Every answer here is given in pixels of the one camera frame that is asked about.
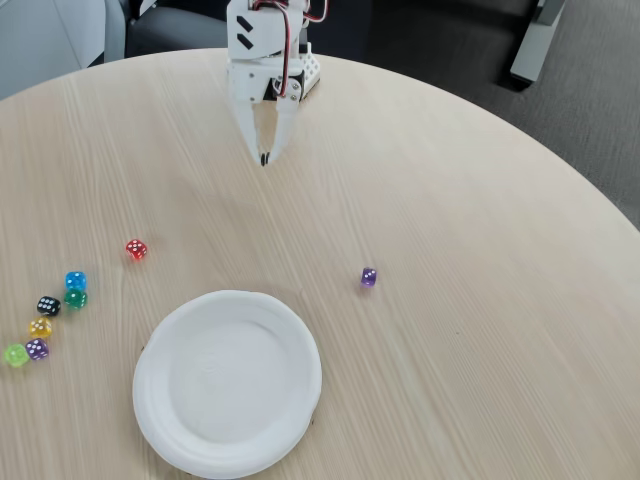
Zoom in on white paper plate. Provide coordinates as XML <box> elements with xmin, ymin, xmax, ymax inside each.
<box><xmin>132</xmin><ymin>289</ymin><xmax>324</xmax><ymax>479</ymax></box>

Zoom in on black dice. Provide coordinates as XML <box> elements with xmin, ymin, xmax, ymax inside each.
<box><xmin>36</xmin><ymin>295</ymin><xmax>62</xmax><ymax>319</ymax></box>

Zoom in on light green translucent dice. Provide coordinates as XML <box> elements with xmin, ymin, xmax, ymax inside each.
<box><xmin>3</xmin><ymin>343</ymin><xmax>30</xmax><ymax>369</ymax></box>

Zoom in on dark grey chair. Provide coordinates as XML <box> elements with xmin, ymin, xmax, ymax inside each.
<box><xmin>124</xmin><ymin>0</ymin><xmax>230</xmax><ymax>59</ymax></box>

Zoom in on pale grey cabinet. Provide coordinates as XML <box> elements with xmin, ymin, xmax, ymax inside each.
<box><xmin>0</xmin><ymin>0</ymin><xmax>126</xmax><ymax>101</ymax></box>

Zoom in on black upholstered seat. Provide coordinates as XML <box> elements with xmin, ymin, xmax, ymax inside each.
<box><xmin>319</xmin><ymin>0</ymin><xmax>540</xmax><ymax>92</ymax></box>

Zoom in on grey desk leg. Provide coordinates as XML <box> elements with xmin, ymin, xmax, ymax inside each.
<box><xmin>509</xmin><ymin>0</ymin><xmax>566</xmax><ymax>92</ymax></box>

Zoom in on red and black servo cable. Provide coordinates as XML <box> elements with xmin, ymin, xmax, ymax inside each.
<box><xmin>247</xmin><ymin>0</ymin><xmax>330</xmax><ymax>99</ymax></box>

